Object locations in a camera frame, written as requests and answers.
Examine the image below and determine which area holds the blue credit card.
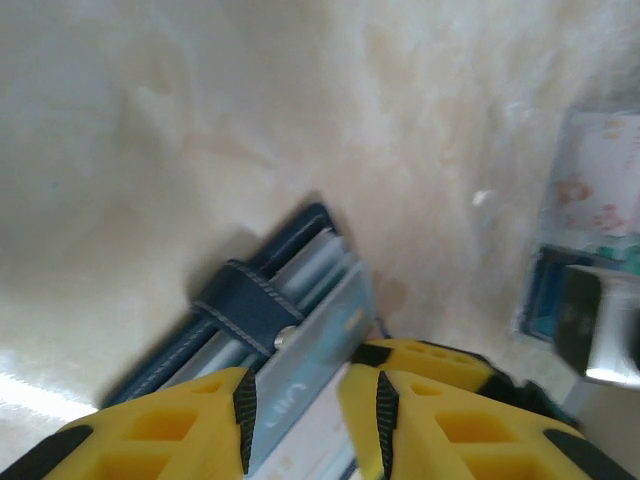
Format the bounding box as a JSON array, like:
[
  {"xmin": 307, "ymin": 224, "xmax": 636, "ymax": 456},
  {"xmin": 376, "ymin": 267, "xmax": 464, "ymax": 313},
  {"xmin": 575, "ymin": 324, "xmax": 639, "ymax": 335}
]
[
  {"xmin": 248, "ymin": 263, "xmax": 377, "ymax": 474},
  {"xmin": 524, "ymin": 247, "xmax": 569, "ymax": 344}
]

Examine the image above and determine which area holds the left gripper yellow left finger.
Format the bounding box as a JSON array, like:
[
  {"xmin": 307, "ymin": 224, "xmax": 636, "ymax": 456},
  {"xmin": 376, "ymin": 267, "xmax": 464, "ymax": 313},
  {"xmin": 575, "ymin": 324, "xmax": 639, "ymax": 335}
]
[{"xmin": 0, "ymin": 367, "xmax": 259, "ymax": 480}]

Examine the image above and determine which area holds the floral white card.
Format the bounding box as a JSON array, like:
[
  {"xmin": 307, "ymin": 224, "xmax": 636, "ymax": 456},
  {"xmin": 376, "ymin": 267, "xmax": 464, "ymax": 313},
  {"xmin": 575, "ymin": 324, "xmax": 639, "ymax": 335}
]
[
  {"xmin": 269, "ymin": 384, "xmax": 361, "ymax": 480},
  {"xmin": 569, "ymin": 117, "xmax": 640, "ymax": 236}
]

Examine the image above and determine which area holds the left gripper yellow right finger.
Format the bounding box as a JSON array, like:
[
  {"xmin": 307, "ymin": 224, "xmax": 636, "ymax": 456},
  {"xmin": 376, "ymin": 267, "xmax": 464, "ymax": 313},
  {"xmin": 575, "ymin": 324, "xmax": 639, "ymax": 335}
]
[{"xmin": 339, "ymin": 338, "xmax": 640, "ymax": 480}]

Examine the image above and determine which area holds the clear acrylic card organizer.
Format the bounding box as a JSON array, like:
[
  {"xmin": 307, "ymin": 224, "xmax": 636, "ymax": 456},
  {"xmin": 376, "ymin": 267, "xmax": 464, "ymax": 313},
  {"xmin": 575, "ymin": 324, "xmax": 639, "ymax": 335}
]
[{"xmin": 512, "ymin": 104, "xmax": 640, "ymax": 351}]

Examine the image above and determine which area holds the navy leather card holder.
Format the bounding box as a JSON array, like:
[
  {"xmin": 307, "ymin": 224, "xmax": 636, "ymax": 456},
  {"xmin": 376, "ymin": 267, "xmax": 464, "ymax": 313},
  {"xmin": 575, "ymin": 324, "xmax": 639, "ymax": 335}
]
[{"xmin": 99, "ymin": 201, "xmax": 401, "ymax": 480}]

